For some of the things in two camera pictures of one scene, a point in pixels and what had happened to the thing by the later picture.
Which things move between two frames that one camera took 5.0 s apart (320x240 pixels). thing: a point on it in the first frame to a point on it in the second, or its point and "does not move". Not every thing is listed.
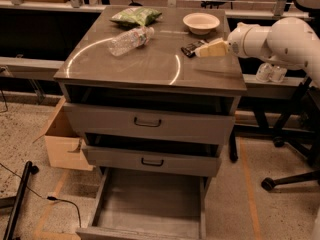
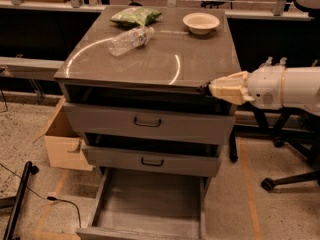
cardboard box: x=63 y=145 does not move
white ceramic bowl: x=201 y=23 does not move
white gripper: x=240 y=41 to x=265 y=85
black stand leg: x=27 y=171 does not move
